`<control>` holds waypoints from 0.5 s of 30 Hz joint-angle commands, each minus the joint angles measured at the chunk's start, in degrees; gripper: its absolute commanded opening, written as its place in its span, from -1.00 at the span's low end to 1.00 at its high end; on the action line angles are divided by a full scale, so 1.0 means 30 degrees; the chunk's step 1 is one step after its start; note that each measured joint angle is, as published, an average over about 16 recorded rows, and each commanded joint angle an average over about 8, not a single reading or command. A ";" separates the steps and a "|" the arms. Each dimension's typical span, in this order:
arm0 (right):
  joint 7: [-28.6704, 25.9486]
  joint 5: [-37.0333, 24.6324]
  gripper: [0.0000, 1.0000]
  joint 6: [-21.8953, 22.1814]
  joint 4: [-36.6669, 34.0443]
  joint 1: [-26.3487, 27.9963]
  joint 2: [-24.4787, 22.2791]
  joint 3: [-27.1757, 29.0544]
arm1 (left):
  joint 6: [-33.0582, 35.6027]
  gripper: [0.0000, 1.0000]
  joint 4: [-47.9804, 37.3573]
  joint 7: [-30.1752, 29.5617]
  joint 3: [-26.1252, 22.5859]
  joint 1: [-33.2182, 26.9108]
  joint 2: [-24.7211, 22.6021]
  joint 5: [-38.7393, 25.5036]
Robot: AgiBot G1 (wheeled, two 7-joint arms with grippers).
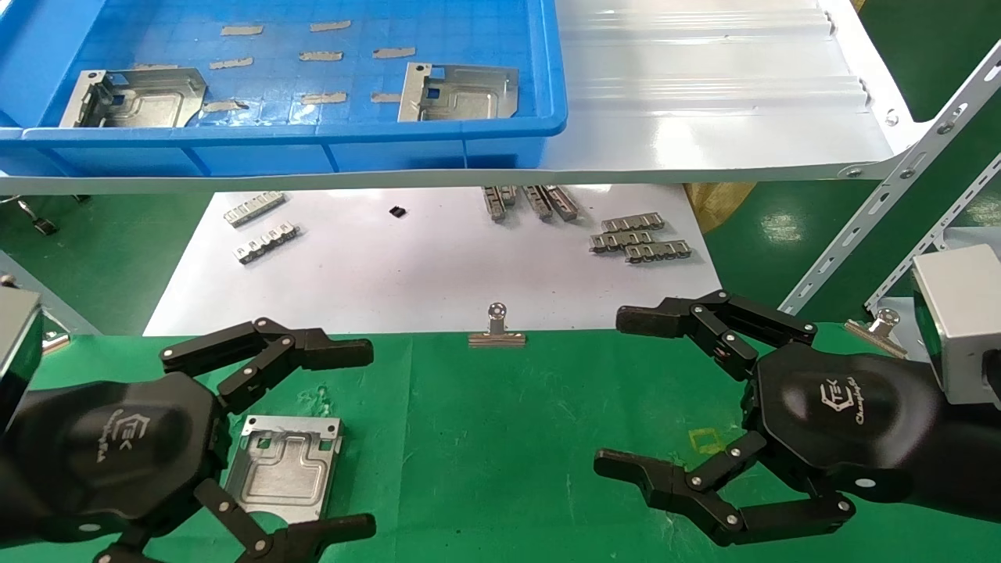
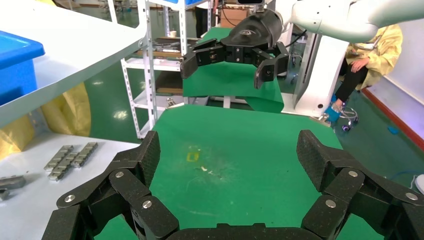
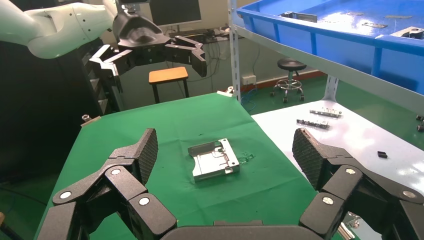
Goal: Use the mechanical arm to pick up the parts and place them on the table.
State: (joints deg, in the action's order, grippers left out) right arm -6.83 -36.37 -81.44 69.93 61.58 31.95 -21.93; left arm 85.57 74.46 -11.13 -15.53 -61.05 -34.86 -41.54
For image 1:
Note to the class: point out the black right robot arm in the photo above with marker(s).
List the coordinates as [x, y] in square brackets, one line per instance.
[974, 461]

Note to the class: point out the white metal shelf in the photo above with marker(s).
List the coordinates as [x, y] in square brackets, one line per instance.
[704, 117]

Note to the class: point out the stamped grey metal plate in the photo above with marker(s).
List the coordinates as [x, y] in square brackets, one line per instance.
[285, 469]
[469, 98]
[160, 102]

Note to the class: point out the blue plastic bin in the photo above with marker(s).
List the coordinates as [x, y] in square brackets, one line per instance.
[274, 148]

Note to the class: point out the black caster wheel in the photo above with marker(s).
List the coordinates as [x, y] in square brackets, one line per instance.
[41, 223]

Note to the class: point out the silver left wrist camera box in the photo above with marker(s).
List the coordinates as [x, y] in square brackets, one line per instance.
[17, 352]

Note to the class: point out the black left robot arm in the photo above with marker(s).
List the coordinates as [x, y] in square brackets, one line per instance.
[5, 485]

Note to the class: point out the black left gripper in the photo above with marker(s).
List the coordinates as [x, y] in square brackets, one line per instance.
[117, 450]

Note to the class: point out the small grey metal bracket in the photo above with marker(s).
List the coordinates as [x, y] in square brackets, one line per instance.
[254, 209]
[266, 242]
[538, 203]
[510, 195]
[563, 203]
[494, 203]
[661, 252]
[633, 222]
[618, 241]

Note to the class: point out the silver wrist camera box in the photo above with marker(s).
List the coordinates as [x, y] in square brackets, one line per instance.
[962, 320]
[17, 352]

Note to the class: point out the grey metal frame bar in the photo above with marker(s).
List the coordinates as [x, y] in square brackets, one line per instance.
[55, 301]

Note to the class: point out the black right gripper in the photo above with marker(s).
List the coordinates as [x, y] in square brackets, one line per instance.
[844, 422]

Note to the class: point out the white side panel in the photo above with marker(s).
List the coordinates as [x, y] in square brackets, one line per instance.
[977, 238]

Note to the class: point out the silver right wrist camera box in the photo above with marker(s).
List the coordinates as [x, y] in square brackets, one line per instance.
[962, 320]

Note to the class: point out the grey tape strip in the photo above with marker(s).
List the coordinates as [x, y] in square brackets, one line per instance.
[225, 105]
[385, 97]
[393, 52]
[231, 62]
[155, 66]
[241, 30]
[323, 98]
[330, 26]
[321, 56]

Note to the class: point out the white perforated angle rail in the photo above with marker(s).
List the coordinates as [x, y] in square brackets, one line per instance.
[884, 203]
[931, 238]

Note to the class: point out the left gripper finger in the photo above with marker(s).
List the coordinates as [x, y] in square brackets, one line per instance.
[332, 352]

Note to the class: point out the white paper sheet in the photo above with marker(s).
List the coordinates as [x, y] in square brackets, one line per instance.
[430, 274]

